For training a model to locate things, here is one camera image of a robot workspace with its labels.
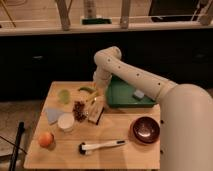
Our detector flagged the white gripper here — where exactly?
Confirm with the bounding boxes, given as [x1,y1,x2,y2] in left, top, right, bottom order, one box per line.
[93,68,112,96]

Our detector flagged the yellow banana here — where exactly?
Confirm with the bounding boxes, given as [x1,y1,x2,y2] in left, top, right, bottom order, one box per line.
[86,93,98,102]

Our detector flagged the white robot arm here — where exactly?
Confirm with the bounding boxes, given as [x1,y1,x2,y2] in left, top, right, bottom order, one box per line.
[93,46,213,171]

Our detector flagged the green translucent cup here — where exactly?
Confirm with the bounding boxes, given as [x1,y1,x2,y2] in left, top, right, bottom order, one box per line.
[58,89,70,104]

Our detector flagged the white plastic cup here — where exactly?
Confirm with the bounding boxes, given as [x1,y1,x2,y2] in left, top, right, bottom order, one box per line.
[57,113,75,132]

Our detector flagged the green chili pepper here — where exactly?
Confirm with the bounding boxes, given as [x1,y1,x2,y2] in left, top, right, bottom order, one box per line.
[78,87,96,94]

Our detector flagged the wooden block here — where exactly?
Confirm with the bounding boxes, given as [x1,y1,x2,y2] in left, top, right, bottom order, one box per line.
[88,104,104,124]

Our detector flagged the green plastic tray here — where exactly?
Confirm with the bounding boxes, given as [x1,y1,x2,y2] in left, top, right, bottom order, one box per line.
[105,76,156,108]

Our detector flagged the dark red grapes bunch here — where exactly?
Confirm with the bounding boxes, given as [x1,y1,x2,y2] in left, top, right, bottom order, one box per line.
[73,101,86,122]

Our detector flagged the small metal spoon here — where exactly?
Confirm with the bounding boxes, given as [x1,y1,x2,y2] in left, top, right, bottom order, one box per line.
[83,99,97,118]

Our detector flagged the blue grey sponge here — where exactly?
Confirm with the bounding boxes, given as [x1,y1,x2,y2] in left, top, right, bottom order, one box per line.
[133,90,145,100]

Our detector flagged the light blue cloth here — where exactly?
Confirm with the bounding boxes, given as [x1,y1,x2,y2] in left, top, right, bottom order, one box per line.
[45,108,63,125]

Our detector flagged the dark brown bowl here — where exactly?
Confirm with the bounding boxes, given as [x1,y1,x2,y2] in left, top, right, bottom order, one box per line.
[130,116,160,145]

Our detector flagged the green object on shelf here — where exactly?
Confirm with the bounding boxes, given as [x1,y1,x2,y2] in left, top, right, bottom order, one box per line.
[82,18,111,25]

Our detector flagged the orange fruit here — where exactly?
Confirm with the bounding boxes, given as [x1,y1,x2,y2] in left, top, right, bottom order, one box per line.
[38,132,54,148]

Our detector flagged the black pole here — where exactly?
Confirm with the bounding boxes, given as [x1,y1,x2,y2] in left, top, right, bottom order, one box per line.
[9,122,25,171]

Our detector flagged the white handled dish brush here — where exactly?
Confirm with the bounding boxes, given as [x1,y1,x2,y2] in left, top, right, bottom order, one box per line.
[79,140,126,155]

